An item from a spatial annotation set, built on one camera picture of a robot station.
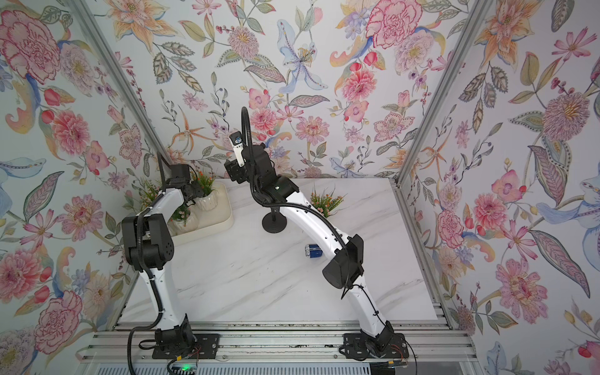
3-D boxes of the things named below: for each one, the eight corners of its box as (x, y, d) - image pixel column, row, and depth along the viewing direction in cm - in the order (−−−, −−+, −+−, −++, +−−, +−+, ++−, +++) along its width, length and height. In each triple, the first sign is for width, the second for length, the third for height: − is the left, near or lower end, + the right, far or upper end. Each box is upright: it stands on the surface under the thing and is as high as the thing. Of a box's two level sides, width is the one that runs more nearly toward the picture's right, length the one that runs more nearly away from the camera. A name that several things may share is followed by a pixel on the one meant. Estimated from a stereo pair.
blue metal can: (305, 259, 96) (305, 254, 93) (305, 249, 99) (305, 244, 96) (322, 259, 96) (323, 254, 93) (321, 249, 99) (322, 244, 96)
